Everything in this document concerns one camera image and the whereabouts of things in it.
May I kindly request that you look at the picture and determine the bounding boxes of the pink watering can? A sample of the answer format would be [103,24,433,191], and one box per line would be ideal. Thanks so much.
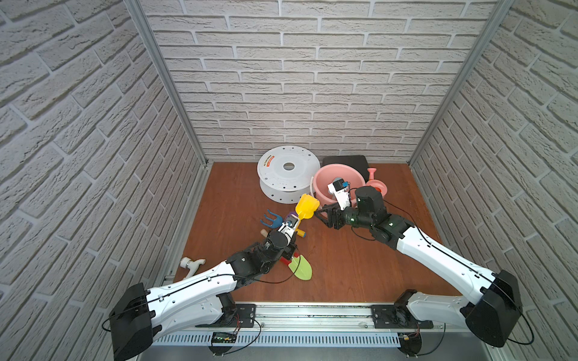
[366,168,388,197]

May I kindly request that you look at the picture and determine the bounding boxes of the green toy spade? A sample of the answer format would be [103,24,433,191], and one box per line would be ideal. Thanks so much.
[288,254,312,281]

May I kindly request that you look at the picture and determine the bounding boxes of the pink plastic bucket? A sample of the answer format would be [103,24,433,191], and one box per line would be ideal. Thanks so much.
[310,164,366,206]

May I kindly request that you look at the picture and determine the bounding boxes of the yellow toy shovel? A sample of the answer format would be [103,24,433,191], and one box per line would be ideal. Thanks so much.
[295,194,320,238]

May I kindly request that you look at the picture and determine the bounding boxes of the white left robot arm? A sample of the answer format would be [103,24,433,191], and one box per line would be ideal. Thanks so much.
[102,230,297,360]

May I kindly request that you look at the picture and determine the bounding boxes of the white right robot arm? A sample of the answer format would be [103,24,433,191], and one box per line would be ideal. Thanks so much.
[315,180,524,347]

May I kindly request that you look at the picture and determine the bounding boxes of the blue toy rake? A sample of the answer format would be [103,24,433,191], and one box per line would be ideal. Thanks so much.
[260,209,284,230]

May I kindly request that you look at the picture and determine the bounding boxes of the black tool case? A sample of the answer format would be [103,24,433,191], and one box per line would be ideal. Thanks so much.
[322,155,369,172]

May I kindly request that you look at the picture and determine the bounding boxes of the white pipe fitting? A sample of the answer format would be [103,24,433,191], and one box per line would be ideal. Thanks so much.
[179,257,206,279]

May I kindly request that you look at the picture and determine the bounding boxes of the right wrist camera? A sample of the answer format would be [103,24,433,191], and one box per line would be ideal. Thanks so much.
[328,177,351,211]

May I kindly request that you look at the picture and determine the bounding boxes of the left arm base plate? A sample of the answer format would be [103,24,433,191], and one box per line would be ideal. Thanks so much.
[197,303,257,329]

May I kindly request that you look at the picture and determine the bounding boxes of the aluminium mounting rail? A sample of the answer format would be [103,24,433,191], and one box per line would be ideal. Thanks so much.
[153,302,477,354]

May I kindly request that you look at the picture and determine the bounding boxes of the white cable spool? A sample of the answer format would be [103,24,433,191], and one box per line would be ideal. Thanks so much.
[257,145,321,204]

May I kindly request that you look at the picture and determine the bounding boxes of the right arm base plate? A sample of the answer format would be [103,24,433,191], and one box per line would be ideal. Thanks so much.
[370,304,434,330]

